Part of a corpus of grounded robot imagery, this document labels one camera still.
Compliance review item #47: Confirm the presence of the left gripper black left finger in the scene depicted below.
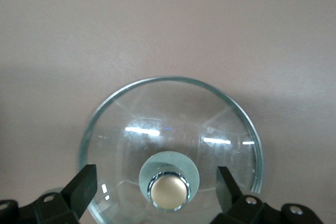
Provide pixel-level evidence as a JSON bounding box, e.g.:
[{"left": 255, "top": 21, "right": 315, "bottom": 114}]
[{"left": 0, "top": 164, "right": 98, "bottom": 224}]

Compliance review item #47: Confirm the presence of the brown table mat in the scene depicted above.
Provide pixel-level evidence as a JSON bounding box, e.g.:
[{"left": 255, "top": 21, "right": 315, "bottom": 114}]
[{"left": 0, "top": 0, "right": 336, "bottom": 224}]

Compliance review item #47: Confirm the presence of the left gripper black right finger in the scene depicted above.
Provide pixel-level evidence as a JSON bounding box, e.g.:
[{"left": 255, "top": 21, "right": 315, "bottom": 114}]
[{"left": 209, "top": 166, "right": 324, "bottom": 224}]

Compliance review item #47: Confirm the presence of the glass lid with copper knob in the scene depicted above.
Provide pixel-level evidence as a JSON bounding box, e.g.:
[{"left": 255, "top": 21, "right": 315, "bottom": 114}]
[{"left": 78, "top": 76, "right": 264, "bottom": 224}]

